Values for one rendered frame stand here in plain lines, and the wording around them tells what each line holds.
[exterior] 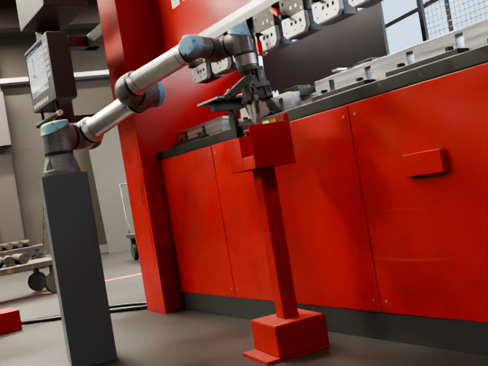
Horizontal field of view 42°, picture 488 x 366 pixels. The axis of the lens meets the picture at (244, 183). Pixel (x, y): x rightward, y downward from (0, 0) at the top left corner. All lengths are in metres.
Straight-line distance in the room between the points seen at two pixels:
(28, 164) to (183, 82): 6.64
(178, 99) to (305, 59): 0.77
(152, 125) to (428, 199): 1.94
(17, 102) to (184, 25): 7.06
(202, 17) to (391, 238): 1.59
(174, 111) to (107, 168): 6.30
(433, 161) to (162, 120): 1.98
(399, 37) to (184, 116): 3.21
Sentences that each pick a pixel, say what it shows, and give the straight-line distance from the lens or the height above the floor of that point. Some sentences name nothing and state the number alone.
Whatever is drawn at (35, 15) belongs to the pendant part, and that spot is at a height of 1.75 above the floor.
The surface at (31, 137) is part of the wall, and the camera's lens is 10.24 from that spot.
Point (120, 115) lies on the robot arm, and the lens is 2.66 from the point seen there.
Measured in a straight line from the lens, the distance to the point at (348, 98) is 2.26.
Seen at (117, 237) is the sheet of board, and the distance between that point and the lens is 9.66.
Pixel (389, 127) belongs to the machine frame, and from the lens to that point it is 2.13.
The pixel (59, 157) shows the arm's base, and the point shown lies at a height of 0.85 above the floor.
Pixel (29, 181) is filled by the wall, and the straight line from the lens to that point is 10.16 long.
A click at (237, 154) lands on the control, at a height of 0.72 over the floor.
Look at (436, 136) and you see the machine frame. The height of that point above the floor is 0.66.
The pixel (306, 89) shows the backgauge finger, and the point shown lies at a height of 1.01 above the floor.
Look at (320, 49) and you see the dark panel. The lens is 3.37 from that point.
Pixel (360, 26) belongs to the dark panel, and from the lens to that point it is 3.16.
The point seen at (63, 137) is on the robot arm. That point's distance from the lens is 2.73.
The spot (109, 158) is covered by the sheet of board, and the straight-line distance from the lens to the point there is 9.97.
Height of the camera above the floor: 0.59
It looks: 1 degrees up
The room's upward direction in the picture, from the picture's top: 9 degrees counter-clockwise
